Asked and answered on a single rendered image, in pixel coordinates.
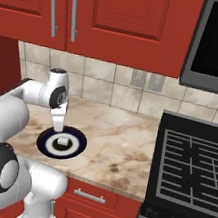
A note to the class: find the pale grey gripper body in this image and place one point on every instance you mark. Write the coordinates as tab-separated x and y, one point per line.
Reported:
58	118

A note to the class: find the white marshmallow cube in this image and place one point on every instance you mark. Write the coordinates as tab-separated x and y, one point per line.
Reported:
63	140

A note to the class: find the dark blue and white plate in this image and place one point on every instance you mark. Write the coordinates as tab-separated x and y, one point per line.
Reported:
76	142

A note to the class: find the dark red tall cupboard side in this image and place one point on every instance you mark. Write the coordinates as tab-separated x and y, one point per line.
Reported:
1	68

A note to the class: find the red drawer front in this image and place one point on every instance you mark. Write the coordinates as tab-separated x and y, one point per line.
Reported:
121	204

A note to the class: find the red wide upper cupboard door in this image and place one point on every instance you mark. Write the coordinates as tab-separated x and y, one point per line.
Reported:
129	23

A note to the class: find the red narrow upper cupboard door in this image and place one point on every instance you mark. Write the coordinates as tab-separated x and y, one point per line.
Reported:
21	1

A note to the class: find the black stove with hob grates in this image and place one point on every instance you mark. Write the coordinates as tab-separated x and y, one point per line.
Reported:
188	169

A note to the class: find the grey wall socket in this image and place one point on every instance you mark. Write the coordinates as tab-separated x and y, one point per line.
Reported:
138	78
156	83

